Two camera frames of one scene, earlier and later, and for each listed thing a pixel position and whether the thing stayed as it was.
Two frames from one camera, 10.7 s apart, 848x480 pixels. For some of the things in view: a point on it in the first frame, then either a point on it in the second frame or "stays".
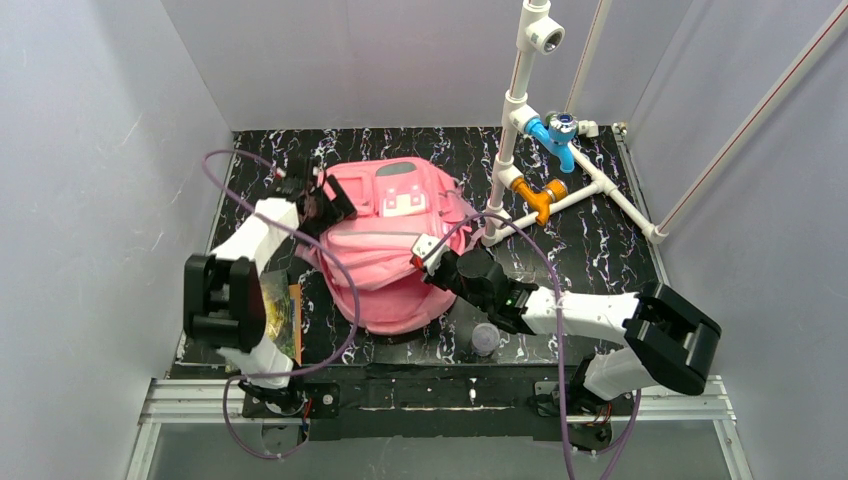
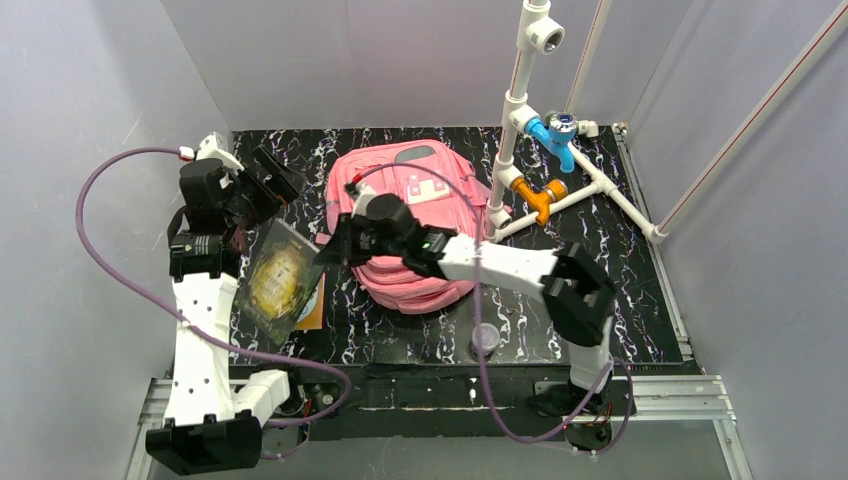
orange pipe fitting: [554, 191] stays
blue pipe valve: [559, 130] stays
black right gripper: [439, 268] → [350, 237]
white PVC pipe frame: [539, 31] stays
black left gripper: [323, 201] → [263, 183]
